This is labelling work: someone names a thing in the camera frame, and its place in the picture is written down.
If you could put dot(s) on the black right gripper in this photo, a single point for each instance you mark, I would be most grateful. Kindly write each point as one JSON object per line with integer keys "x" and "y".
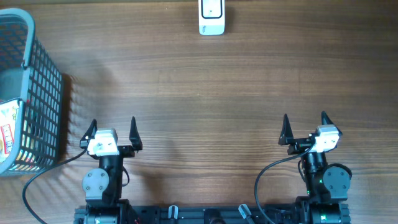
{"x": 286, "y": 137}

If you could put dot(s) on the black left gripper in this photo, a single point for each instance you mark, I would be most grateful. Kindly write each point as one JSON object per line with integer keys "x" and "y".
{"x": 127, "y": 152}

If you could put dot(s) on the cream snack bag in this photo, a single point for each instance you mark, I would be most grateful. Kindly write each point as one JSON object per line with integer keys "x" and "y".
{"x": 9, "y": 111}

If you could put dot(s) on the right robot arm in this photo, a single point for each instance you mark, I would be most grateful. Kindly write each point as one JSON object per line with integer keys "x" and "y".
{"x": 327, "y": 184}

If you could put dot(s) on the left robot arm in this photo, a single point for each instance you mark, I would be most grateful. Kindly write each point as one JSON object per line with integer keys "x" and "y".
{"x": 103, "y": 185}

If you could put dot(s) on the white barcode scanner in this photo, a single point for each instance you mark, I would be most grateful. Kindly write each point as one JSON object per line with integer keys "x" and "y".
{"x": 211, "y": 17}

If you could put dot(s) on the grey plastic shopping basket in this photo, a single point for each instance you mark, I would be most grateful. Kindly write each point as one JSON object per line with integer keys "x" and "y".
{"x": 29, "y": 75}

